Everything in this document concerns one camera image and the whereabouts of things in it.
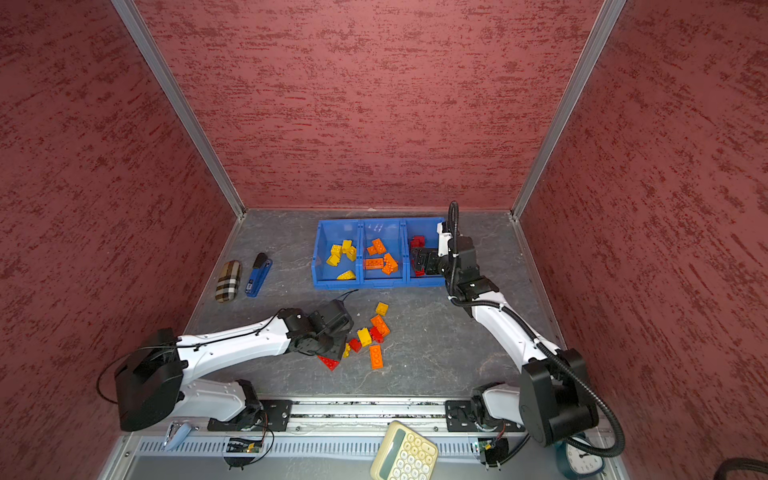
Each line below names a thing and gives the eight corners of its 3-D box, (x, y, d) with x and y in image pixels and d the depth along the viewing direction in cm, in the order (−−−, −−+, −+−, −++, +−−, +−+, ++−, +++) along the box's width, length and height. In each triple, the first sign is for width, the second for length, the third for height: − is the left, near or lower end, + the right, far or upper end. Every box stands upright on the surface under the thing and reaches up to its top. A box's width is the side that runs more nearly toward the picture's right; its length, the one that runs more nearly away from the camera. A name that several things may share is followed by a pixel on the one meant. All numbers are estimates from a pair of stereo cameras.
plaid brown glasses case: (215, 303, 96) (211, 299, 93) (226, 266, 105) (223, 261, 103) (234, 301, 96) (230, 297, 94) (244, 264, 106) (240, 259, 103)
